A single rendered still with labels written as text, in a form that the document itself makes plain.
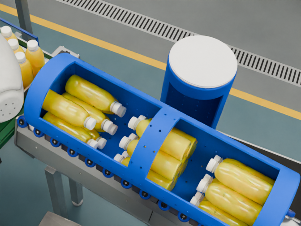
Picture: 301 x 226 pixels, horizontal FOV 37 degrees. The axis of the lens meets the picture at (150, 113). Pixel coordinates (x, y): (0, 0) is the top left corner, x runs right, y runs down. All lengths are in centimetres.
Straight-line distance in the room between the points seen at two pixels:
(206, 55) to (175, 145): 56
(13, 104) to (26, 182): 191
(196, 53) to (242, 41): 164
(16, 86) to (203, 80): 109
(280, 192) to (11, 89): 85
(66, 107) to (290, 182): 74
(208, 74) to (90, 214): 115
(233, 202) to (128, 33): 216
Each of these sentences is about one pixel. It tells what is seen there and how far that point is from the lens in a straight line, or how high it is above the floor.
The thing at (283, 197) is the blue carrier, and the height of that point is 123.
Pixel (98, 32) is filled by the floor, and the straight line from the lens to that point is 334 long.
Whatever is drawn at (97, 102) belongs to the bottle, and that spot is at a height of 113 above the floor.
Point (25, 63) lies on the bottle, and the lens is 173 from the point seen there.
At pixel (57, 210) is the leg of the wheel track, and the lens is 235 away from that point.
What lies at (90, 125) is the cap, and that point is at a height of 113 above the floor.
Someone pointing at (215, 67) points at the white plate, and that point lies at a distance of 181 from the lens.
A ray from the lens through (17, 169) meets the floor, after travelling 272.
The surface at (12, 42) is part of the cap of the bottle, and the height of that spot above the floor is 110.
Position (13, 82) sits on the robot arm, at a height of 177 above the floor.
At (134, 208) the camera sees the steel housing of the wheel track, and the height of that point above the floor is 86.
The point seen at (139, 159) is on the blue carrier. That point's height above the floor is 118.
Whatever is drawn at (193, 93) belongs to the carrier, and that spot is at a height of 99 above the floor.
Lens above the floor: 237
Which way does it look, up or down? 55 degrees down
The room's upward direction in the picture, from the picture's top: 9 degrees clockwise
